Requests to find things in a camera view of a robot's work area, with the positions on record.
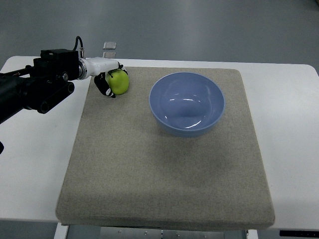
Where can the grey fabric mat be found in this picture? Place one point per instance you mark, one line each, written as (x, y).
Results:
(126, 171)

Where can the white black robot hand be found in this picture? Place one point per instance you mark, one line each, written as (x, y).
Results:
(98, 68)

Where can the green pear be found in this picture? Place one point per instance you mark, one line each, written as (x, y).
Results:
(118, 80)

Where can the white table frame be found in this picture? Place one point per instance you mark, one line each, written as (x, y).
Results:
(95, 232)

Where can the lower metal floor plate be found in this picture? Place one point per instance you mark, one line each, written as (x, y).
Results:
(109, 54)

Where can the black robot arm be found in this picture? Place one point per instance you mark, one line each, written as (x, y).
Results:
(43, 85)

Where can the blue bowl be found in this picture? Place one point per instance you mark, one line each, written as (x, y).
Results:
(186, 104)

